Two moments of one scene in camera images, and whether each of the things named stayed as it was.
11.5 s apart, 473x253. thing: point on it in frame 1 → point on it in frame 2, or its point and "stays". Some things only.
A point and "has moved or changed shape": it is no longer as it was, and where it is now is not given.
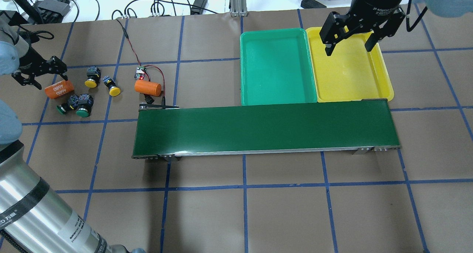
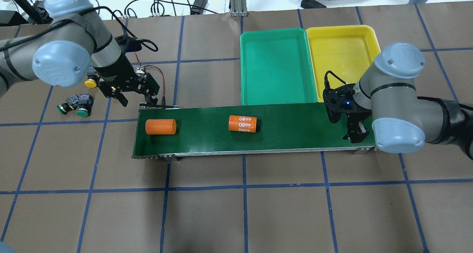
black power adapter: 200,1 stays
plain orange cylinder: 147,87 has moved or changed shape
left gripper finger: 23,81 → 122,98
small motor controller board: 140,72 stays
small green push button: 71,104 stays
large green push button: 85,102 stays
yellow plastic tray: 351,73 stays
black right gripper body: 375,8 → 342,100
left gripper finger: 65,76 → 150,100
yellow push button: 93,75 stays
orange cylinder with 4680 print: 58,89 → 242,123
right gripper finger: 329,49 → 334,114
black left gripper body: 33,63 → 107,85
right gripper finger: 371,41 → 357,131
